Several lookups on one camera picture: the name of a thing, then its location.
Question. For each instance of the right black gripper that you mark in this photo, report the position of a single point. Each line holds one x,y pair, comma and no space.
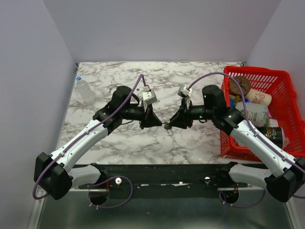
179,120

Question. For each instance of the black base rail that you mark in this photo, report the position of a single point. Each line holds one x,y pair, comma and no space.
163,181

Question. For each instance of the clear plastic water bottle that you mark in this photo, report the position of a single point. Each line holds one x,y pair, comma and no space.
84,89

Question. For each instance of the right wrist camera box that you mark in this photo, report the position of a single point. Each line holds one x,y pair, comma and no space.
185,93

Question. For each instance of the red plastic basket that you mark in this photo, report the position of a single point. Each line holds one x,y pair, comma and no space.
283,108

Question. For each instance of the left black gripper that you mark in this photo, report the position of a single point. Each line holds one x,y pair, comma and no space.
149,119

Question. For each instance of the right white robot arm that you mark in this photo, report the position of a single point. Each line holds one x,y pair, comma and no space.
284,174

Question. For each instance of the small brass padlock with key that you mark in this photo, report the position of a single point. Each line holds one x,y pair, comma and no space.
169,130

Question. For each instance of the brown round wooden block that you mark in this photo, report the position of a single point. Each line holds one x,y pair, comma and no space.
244,84

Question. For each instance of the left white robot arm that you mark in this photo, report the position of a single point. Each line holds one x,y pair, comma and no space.
55,173

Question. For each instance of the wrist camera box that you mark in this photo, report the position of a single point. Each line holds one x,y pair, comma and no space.
185,93
149,97

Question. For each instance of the beige printed cylinder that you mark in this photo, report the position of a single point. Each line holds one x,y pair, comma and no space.
259,97

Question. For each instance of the black printed can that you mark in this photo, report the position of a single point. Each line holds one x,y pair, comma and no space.
276,135

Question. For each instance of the grey printed pouch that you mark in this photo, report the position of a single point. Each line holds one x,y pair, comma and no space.
257,114

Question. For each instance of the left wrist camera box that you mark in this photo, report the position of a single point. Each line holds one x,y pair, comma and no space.
149,97

